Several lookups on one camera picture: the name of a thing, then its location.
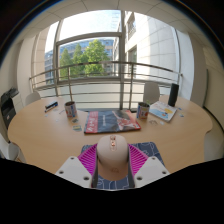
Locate dark blue patterned mouse pad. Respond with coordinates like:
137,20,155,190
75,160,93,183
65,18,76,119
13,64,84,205
79,141,166,191

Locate red and grey magazine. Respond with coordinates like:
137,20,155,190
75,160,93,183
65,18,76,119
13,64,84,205
83,109,142,135

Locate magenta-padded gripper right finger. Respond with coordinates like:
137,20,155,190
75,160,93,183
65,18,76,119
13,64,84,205
127,143,171,189

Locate metal balcony railing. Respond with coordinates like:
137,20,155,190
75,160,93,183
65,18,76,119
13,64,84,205
28,60,184,104

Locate light illustrated booklet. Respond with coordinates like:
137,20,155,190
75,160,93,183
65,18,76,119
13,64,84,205
148,100,178,123

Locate small dark blue box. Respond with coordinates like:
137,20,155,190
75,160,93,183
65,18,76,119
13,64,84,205
44,101,59,113

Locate beige computer mouse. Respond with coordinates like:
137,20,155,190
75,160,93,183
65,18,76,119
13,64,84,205
95,134,130,183

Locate tall black speaker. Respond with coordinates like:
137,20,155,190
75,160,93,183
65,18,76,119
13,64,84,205
167,83,180,108

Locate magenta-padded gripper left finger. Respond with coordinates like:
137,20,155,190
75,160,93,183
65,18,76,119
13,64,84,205
54,143,100,189

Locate white printed mug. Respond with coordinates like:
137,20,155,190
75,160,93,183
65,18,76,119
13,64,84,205
64,100,79,119
136,101,151,120

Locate black office printer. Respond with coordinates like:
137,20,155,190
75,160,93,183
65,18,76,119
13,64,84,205
0,87,19,130

